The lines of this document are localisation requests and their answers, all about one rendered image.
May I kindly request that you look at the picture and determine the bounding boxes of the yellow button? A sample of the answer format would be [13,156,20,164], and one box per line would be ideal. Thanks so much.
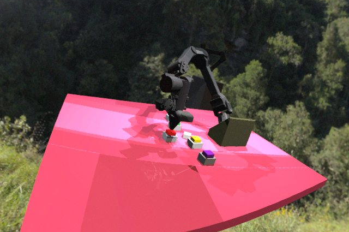
[187,136,203,149]

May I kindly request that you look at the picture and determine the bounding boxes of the red button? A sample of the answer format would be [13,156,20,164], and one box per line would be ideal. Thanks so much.
[162,129,178,142]

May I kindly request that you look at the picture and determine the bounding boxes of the green button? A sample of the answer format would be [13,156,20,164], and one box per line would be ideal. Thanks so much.
[174,123,182,130]

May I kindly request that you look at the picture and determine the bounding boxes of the purple button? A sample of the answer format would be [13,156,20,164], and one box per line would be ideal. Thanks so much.
[197,150,216,165]

